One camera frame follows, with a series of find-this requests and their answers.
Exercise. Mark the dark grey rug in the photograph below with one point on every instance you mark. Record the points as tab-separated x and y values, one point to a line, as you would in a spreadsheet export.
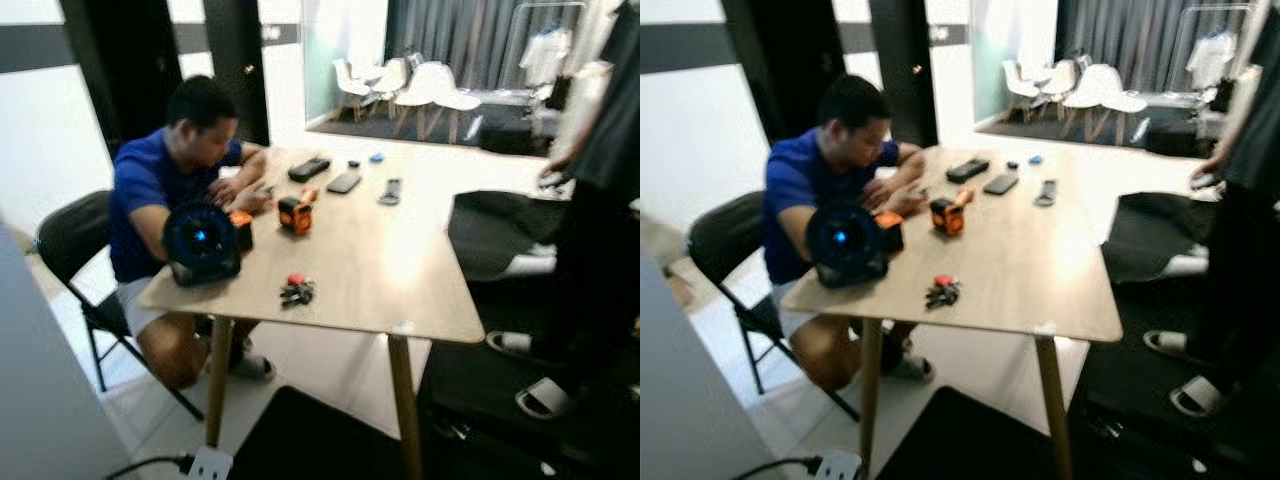
1020	130
350	128

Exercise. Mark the orange black box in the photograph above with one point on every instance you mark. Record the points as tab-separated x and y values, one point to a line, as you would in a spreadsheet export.
240	217
888	218

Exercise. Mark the white slipper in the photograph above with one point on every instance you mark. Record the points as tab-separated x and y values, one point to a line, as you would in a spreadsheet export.
1198	398
510	343
1168	343
543	400

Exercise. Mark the black speaker box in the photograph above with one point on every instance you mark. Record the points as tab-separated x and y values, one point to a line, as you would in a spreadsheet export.
1175	143
510	140

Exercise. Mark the light wooden table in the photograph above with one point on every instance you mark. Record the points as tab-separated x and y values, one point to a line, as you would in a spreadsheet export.
1010	250
370	250

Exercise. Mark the man in blue shirt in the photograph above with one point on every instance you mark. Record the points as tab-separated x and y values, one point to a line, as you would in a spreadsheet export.
800	185
145	185

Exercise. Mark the standing person in black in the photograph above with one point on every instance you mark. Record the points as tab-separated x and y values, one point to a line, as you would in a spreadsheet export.
610	150
1255	150

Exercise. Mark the black padded chair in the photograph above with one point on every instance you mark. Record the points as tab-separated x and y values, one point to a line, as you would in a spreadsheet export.
1150	238
495	235

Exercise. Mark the key bunch with red tag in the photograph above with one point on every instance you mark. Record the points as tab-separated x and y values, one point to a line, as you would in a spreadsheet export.
297	292
942	293

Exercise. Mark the black flat phone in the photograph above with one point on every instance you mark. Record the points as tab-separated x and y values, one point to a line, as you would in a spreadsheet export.
1000	184
343	183

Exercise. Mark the black handheld controller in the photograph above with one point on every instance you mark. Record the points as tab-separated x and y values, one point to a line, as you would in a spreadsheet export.
309	169
967	170

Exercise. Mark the white hanging garment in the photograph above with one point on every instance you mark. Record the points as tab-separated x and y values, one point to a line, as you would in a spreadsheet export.
1212	60
545	58

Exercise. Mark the black door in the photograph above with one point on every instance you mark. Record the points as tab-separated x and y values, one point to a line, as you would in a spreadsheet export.
120	60
785	55

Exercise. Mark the black folding chair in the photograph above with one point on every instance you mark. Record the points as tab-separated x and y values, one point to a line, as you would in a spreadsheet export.
720	240
70	235

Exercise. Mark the grey black handheld device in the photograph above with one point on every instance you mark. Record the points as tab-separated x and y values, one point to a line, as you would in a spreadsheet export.
1046	192
390	190

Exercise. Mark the dark grey curtain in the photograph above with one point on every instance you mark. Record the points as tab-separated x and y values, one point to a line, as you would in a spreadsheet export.
1120	35
450	35

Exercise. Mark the metal garment rack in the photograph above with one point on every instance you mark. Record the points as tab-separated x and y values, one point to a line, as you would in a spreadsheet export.
1178	32
510	30

